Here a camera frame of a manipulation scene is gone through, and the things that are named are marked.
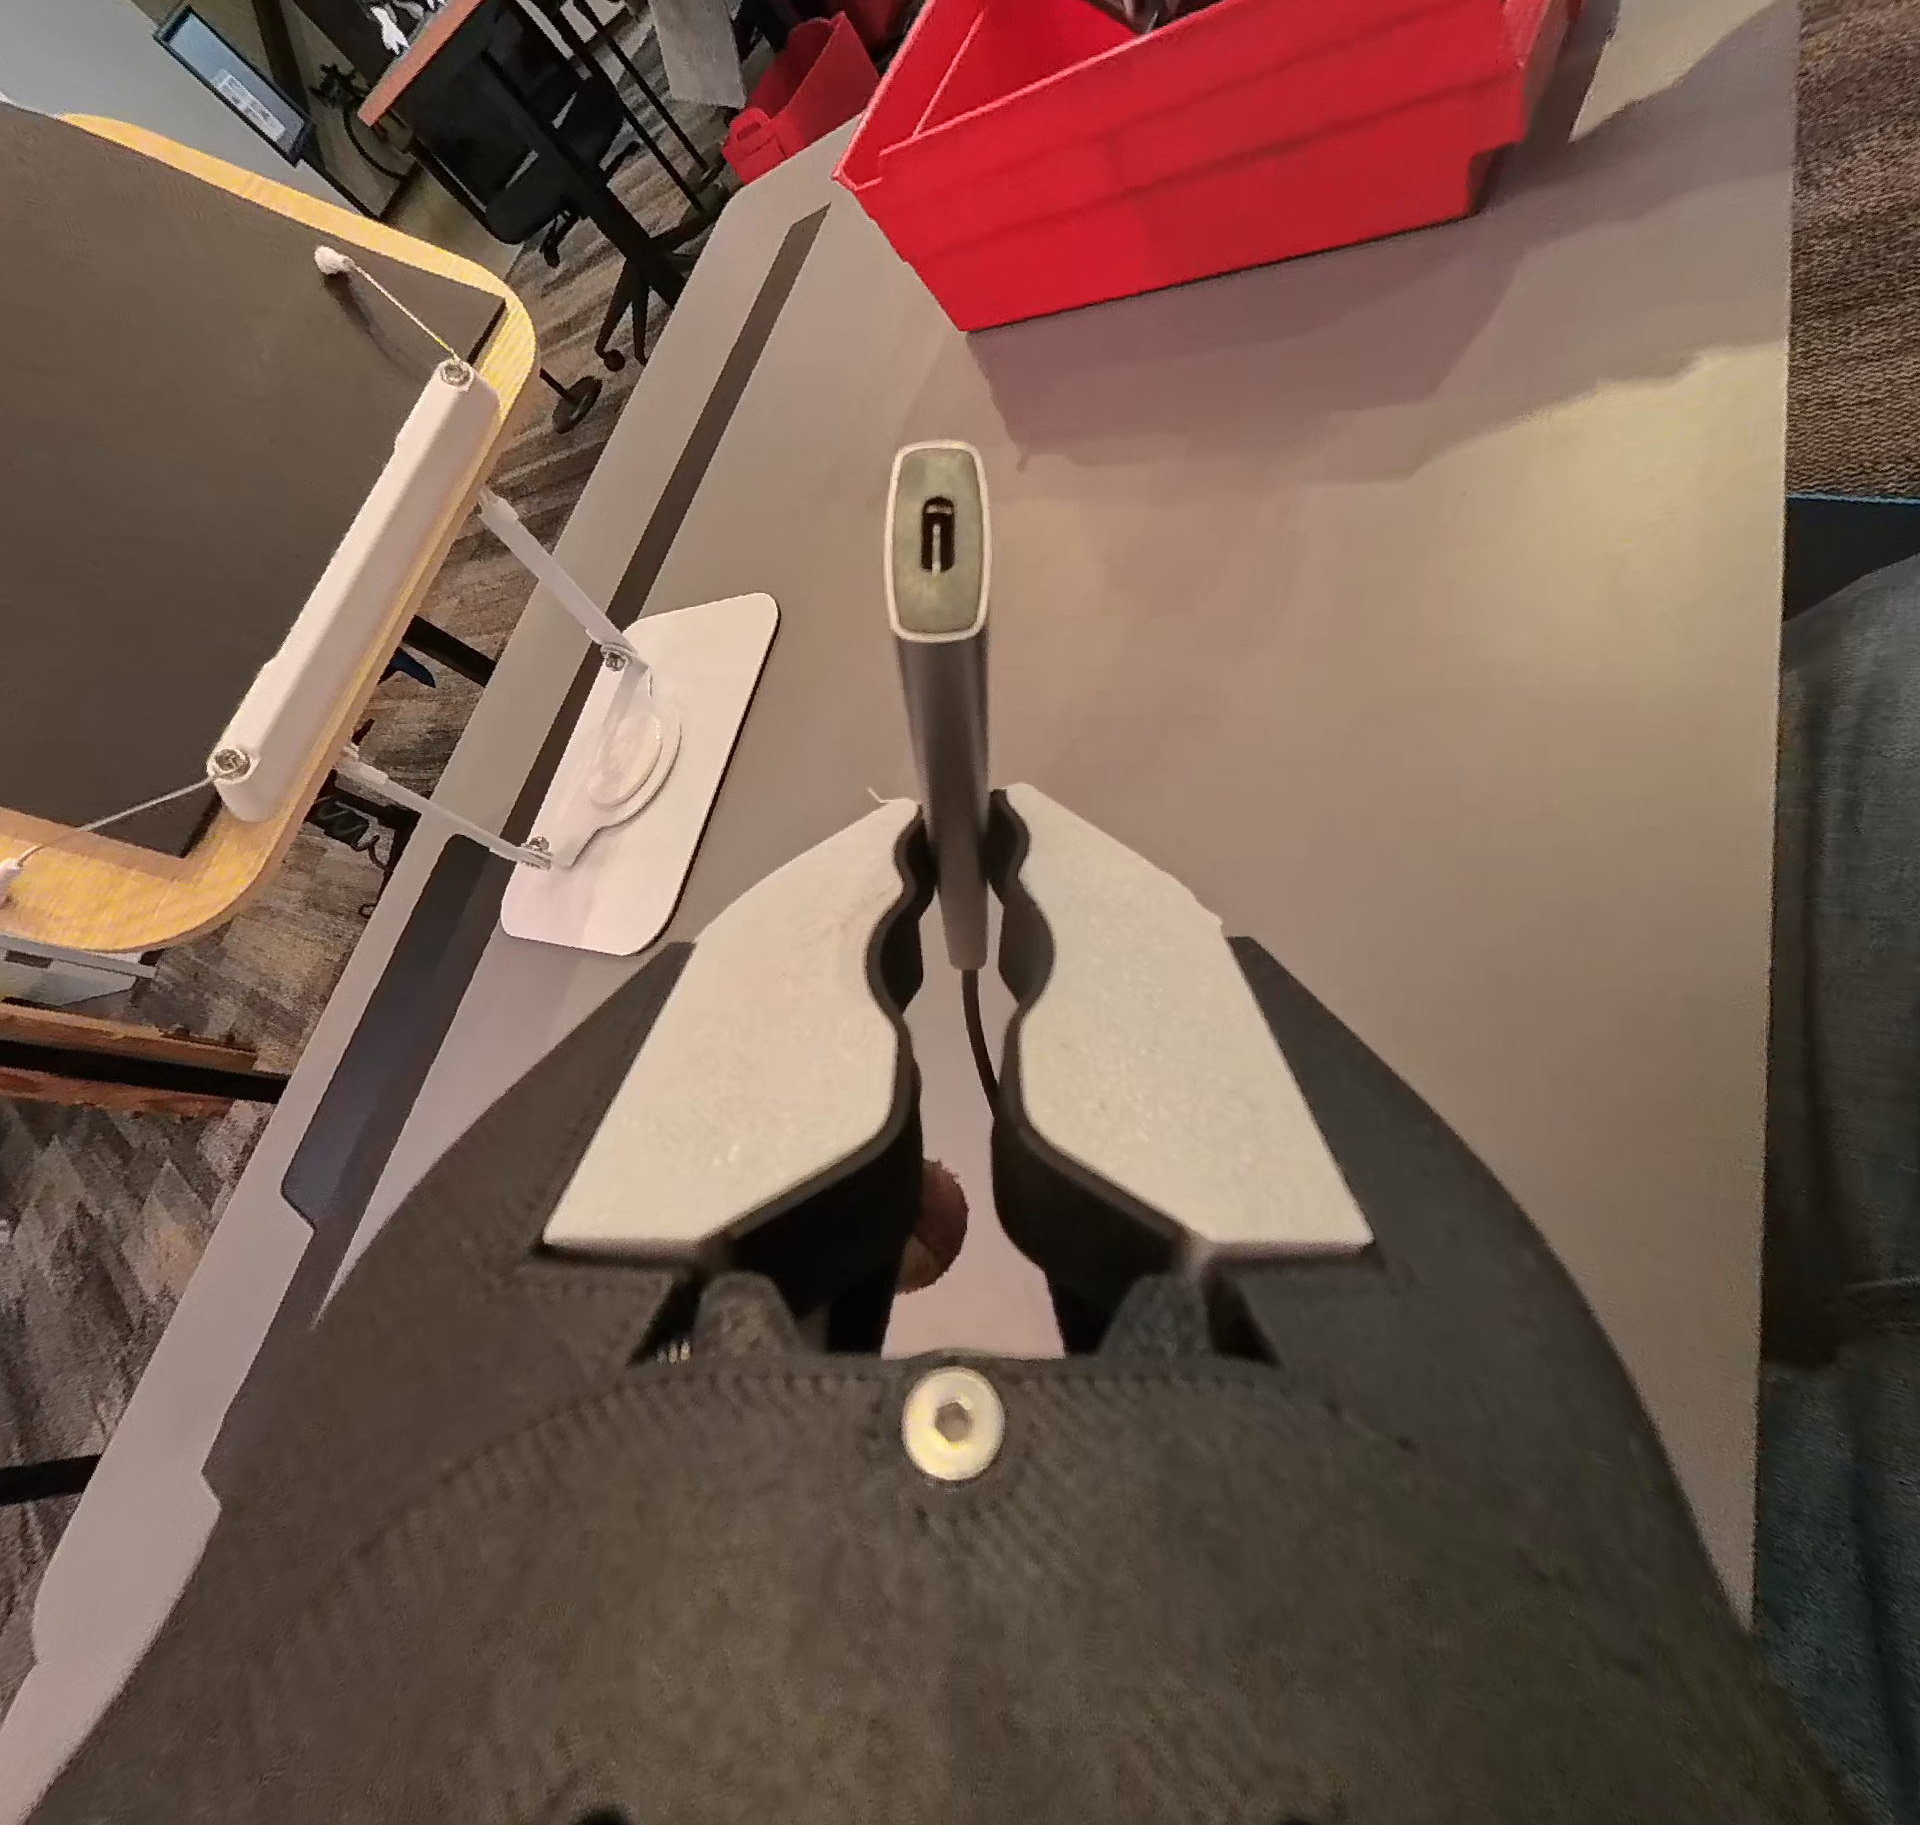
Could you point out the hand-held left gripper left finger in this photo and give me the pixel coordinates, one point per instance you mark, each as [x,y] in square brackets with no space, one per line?
[720,1092]

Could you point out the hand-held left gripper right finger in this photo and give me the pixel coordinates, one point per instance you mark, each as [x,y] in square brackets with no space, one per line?
[1185,1092]

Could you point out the grey usb hub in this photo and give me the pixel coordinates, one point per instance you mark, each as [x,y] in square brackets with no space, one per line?
[945,716]

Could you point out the red plastic bin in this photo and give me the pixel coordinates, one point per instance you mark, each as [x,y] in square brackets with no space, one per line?
[1201,147]

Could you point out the person's left hand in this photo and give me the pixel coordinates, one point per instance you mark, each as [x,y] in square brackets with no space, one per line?
[939,1219]

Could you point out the white stand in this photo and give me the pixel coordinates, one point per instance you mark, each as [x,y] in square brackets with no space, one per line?
[646,777]

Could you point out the wooden beam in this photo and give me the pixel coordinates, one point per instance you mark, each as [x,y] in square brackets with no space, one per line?
[120,1053]

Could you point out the person's blue jeans leg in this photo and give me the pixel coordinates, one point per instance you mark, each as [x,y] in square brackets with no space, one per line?
[1846,1167]

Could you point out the dark board with wooden rim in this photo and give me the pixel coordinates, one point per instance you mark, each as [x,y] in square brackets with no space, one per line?
[150,446]

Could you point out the black office chair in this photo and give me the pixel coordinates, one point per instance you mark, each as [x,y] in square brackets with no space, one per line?
[525,132]

